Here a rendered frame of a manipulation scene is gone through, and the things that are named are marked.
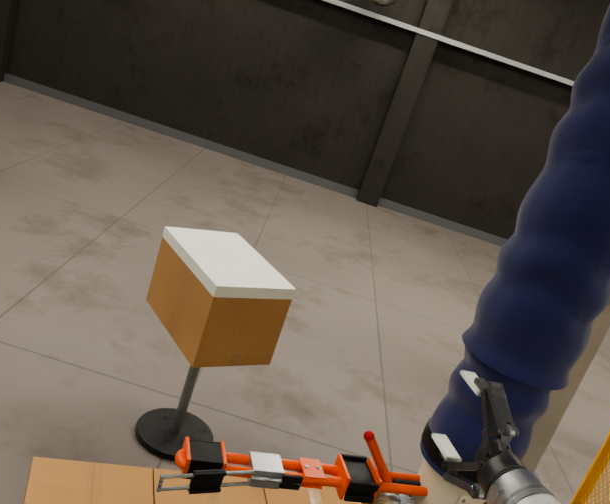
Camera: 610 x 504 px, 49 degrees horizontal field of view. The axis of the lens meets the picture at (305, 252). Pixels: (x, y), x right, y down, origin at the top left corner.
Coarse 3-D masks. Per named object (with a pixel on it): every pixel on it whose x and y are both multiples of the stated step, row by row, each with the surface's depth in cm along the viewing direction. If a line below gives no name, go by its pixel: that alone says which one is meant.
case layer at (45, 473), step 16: (32, 464) 219; (48, 464) 221; (64, 464) 223; (80, 464) 226; (96, 464) 228; (112, 464) 230; (32, 480) 212; (48, 480) 215; (64, 480) 217; (80, 480) 219; (96, 480) 221; (112, 480) 223; (128, 480) 226; (144, 480) 228; (176, 480) 233; (224, 480) 241; (240, 480) 243; (32, 496) 207; (48, 496) 209; (64, 496) 211; (80, 496) 213; (96, 496) 215; (112, 496) 217; (128, 496) 219; (144, 496) 221; (160, 496) 224; (176, 496) 226; (192, 496) 228; (208, 496) 231; (224, 496) 233; (240, 496) 236; (256, 496) 238; (272, 496) 241; (288, 496) 244; (304, 496) 246; (320, 496) 249; (336, 496) 252
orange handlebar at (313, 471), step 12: (180, 456) 137; (228, 456) 142; (240, 456) 143; (180, 468) 136; (228, 468) 139; (240, 468) 140; (288, 468) 146; (300, 468) 147; (312, 468) 146; (324, 468) 149; (336, 468) 150; (312, 480) 144; (324, 480) 145; (336, 480) 146; (396, 492) 151; (408, 492) 151; (420, 492) 152
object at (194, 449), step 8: (184, 440) 141; (192, 440) 141; (200, 440) 142; (184, 448) 140; (192, 448) 138; (200, 448) 139; (208, 448) 140; (216, 448) 141; (224, 448) 142; (192, 456) 136; (200, 456) 137; (208, 456) 138; (216, 456) 138; (224, 456) 139; (192, 464) 136; (200, 464) 136; (208, 464) 136; (216, 464) 137; (224, 464) 137; (184, 472) 136; (192, 472) 136
